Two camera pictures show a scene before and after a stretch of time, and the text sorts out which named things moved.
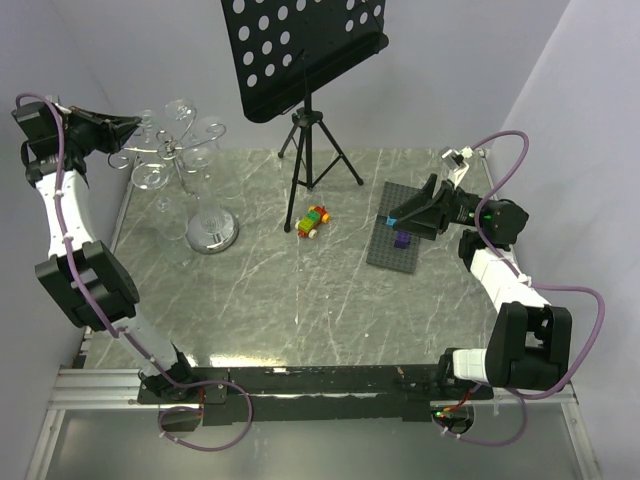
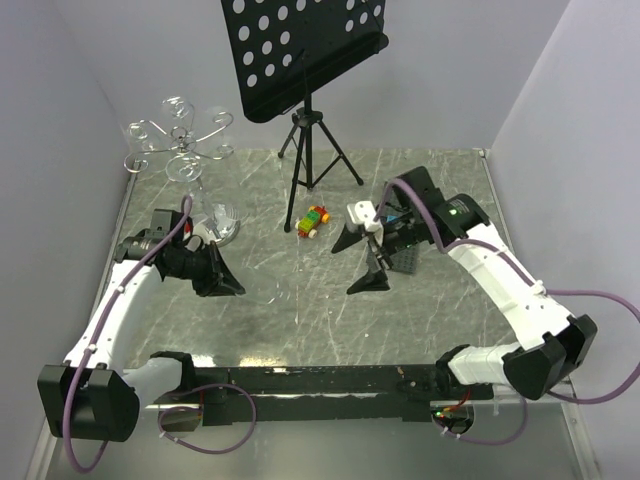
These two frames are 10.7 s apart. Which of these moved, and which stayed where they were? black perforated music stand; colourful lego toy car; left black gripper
Moved: left black gripper
Stayed: colourful lego toy car; black perforated music stand
